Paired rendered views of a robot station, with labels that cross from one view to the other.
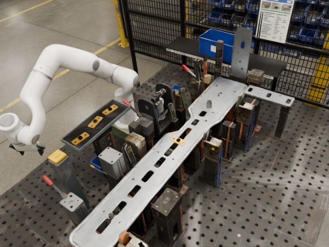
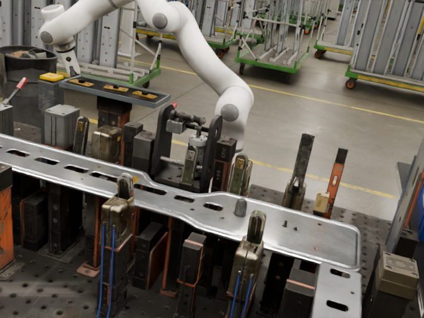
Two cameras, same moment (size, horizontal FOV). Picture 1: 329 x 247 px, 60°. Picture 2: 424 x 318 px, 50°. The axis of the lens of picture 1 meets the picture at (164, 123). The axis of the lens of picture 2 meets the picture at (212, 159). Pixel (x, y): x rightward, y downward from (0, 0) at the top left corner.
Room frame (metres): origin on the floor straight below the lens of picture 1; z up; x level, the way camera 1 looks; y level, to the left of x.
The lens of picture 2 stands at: (0.78, -1.24, 1.62)
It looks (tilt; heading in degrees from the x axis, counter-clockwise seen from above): 23 degrees down; 65
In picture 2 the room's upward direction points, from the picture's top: 8 degrees clockwise
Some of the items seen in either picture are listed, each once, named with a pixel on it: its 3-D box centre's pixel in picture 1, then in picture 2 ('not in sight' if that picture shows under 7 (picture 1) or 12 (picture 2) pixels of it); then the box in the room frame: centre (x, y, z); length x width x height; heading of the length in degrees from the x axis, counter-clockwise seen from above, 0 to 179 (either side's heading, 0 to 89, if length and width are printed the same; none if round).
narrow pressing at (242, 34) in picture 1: (240, 53); (406, 197); (1.63, -0.53, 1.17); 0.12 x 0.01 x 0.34; 51
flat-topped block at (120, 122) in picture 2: (106, 153); (111, 151); (1.10, 0.34, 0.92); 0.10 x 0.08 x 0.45; 141
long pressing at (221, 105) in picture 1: (177, 144); (120, 183); (1.05, -0.06, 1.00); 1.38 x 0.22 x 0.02; 141
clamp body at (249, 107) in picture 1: (243, 127); (237, 305); (1.26, -0.48, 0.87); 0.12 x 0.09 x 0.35; 51
